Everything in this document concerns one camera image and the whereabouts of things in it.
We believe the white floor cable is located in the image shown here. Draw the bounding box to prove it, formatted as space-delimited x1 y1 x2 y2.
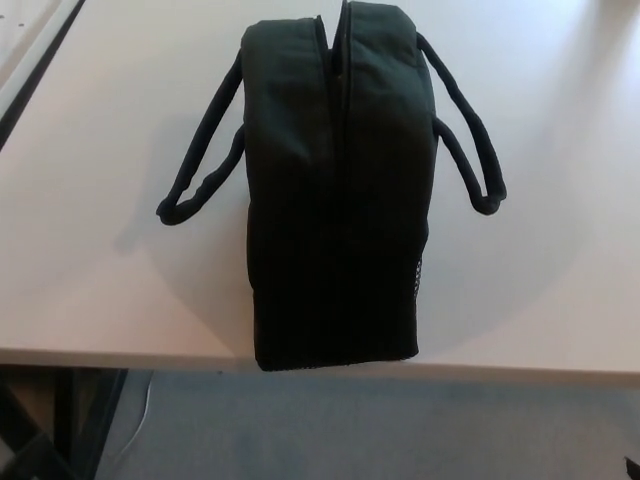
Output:
111 372 154 459

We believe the black fabric lunch bag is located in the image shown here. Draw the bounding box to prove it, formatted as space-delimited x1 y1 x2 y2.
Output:
154 0 509 374

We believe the black metal desk frame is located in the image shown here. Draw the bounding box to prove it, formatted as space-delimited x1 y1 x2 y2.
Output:
0 366 129 480

